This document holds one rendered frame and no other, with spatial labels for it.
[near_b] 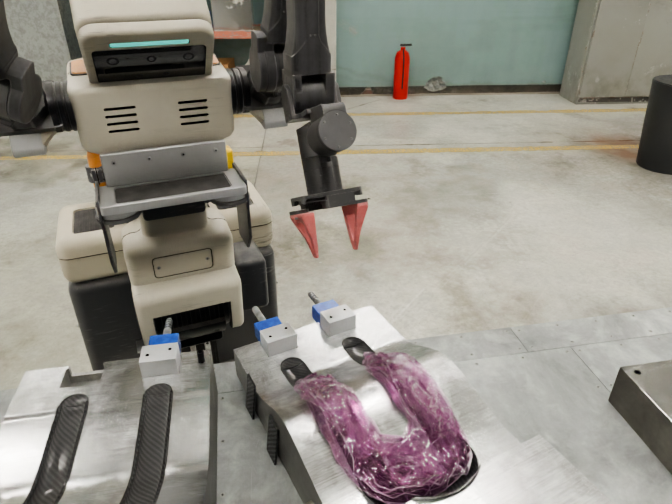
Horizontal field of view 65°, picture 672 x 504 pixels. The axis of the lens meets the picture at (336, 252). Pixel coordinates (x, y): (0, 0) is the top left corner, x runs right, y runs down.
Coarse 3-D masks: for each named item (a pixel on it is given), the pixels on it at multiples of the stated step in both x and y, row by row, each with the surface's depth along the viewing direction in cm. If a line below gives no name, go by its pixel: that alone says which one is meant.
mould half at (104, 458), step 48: (48, 384) 73; (96, 384) 73; (144, 384) 73; (192, 384) 73; (0, 432) 66; (48, 432) 66; (96, 432) 66; (192, 432) 66; (0, 480) 60; (96, 480) 60; (192, 480) 59
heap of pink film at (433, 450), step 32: (320, 384) 70; (384, 384) 71; (416, 384) 70; (320, 416) 66; (352, 416) 65; (416, 416) 67; (448, 416) 67; (352, 448) 62; (384, 448) 63; (416, 448) 62; (448, 448) 63; (352, 480) 61; (384, 480) 59; (416, 480) 59; (448, 480) 60
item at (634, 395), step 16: (624, 368) 78; (640, 368) 78; (656, 368) 78; (624, 384) 78; (640, 384) 75; (656, 384) 75; (608, 400) 82; (624, 400) 78; (640, 400) 75; (656, 400) 73; (624, 416) 79; (640, 416) 75; (656, 416) 72; (640, 432) 75; (656, 432) 72; (656, 448) 73
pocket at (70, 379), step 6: (66, 372) 75; (84, 372) 77; (90, 372) 77; (96, 372) 77; (102, 372) 77; (66, 378) 75; (72, 378) 76; (78, 378) 76; (84, 378) 77; (90, 378) 77; (96, 378) 77; (66, 384) 75; (72, 384) 76; (78, 384) 76; (84, 384) 76
